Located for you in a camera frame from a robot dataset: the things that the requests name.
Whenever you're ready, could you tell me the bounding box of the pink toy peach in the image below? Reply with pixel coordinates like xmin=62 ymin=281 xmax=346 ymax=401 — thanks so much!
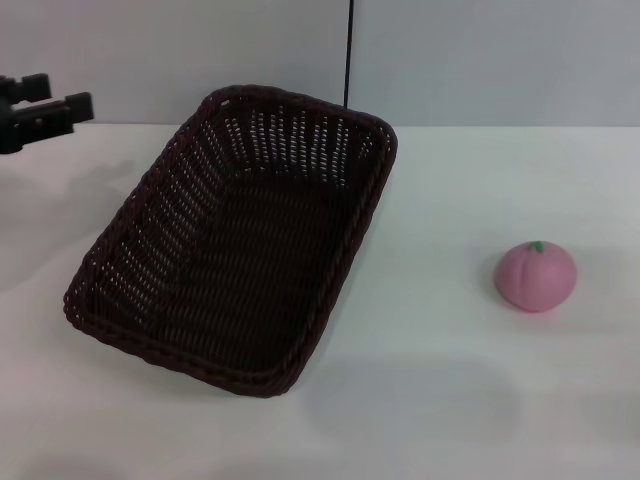
xmin=493 ymin=240 xmax=578 ymax=315

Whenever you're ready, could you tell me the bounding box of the black vertical wall strip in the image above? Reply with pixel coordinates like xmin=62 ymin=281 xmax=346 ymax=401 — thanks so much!
xmin=342 ymin=0 xmax=355 ymax=109

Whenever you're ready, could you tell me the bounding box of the dark brown woven basket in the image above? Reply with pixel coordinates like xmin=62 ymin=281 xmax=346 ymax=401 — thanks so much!
xmin=62 ymin=83 xmax=400 ymax=400

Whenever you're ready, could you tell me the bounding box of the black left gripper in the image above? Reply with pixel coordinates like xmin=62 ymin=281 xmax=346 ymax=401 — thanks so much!
xmin=0 ymin=72 xmax=96 ymax=157

